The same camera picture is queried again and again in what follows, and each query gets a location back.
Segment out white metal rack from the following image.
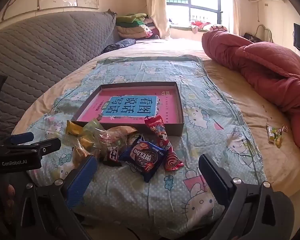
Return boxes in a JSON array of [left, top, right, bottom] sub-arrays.
[[255, 24, 275, 43]]

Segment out green pastry packet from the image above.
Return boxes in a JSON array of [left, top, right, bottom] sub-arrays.
[[82, 118, 108, 158]]

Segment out blue cookie packet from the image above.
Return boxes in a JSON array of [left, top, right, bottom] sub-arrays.
[[119, 135, 168, 183]]

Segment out red quilt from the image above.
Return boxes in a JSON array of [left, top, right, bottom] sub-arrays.
[[201, 29, 300, 153]]

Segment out grey quilted headboard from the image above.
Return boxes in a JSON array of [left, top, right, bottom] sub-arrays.
[[0, 11, 117, 140]]

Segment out beige bed sheet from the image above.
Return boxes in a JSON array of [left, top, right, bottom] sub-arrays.
[[11, 39, 300, 198]]

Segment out black bag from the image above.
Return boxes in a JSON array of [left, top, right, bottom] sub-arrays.
[[244, 32, 263, 43]]

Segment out long red snack packet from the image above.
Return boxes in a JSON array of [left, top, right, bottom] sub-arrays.
[[144, 115, 184, 172]]

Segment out orange snack packet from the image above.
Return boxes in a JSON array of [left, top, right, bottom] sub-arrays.
[[72, 144, 91, 173]]

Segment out shallow cardboard box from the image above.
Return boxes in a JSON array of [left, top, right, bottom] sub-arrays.
[[70, 81, 185, 137]]

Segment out long yellow snack packet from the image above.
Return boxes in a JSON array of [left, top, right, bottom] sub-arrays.
[[66, 119, 85, 137]]

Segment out light blue printed blanket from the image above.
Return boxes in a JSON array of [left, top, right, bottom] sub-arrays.
[[12, 55, 268, 238]]

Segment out cream curtain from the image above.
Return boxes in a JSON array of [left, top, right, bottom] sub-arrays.
[[146, 0, 171, 40]]

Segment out round cake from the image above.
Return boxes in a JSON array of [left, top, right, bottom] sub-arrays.
[[107, 126, 138, 142]]

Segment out dark patterned pillow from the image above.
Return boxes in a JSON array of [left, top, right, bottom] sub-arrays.
[[101, 39, 136, 54]]

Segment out small green candy packet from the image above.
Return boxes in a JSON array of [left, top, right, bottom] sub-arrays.
[[266, 124, 288, 148]]

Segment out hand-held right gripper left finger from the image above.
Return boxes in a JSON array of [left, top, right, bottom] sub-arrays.
[[20, 154, 99, 240]]

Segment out person's left hand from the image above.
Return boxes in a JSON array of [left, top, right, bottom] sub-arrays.
[[0, 183, 17, 206]]

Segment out dark candy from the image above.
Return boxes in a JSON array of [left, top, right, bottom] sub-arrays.
[[100, 152, 123, 167]]

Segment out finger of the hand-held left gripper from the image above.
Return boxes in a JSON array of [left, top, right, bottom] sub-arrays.
[[0, 132, 35, 147], [0, 137, 62, 161]]

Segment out clothes on windowsill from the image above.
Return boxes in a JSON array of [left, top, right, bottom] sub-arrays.
[[189, 21, 228, 34]]

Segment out green folded blanket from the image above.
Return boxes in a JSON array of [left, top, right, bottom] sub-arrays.
[[116, 13, 148, 27]]

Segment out peach folded blanket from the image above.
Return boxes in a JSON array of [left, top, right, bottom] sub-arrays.
[[117, 25, 153, 40]]

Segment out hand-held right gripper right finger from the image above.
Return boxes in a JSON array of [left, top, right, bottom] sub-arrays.
[[198, 154, 295, 240]]

